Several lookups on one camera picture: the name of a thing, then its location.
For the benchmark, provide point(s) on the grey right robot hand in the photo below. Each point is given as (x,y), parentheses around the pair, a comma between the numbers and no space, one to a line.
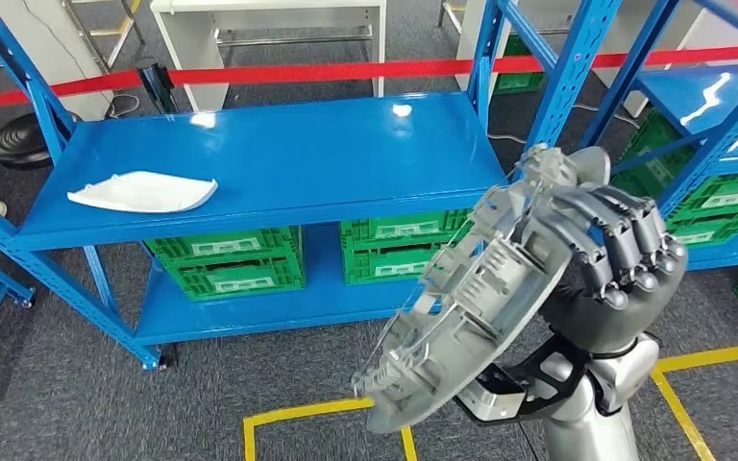
(623,305)

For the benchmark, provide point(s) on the black stanchion post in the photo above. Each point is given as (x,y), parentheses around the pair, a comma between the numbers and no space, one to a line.
(156,86)

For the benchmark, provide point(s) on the red barrier belt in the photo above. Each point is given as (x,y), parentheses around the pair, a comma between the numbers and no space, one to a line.
(343,70)

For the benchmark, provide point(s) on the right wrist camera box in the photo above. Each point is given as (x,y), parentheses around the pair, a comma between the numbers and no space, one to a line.
(496,397)

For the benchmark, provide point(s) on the white curved trim part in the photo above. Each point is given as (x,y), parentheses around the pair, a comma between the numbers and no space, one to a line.
(146,191)

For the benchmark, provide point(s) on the black round ribbed base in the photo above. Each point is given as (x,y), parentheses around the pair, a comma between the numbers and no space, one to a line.
(22,143)

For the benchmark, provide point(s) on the yellow floor tape marking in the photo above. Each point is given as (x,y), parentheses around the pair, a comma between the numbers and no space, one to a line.
(248,442)
(725,356)

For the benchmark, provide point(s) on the grey wheel cover hubcap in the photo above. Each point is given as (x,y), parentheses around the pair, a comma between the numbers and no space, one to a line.
(471,305)

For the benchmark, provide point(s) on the white cabinet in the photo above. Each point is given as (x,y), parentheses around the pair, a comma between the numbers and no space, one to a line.
(57,57)

